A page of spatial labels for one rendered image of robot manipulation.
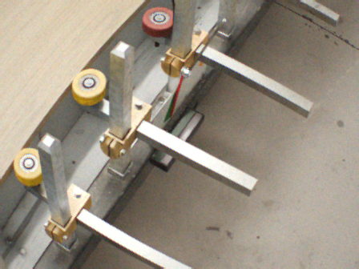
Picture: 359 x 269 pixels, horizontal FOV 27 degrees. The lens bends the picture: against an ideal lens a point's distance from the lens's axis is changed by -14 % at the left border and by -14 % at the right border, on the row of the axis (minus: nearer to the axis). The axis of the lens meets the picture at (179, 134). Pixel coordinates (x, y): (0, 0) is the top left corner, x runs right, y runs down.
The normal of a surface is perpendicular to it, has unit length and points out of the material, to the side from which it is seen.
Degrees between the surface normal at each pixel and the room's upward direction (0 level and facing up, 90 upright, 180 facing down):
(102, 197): 0
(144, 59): 0
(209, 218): 0
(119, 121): 90
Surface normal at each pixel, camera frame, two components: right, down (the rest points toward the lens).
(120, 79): -0.50, 0.70
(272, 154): 0.06, -0.56
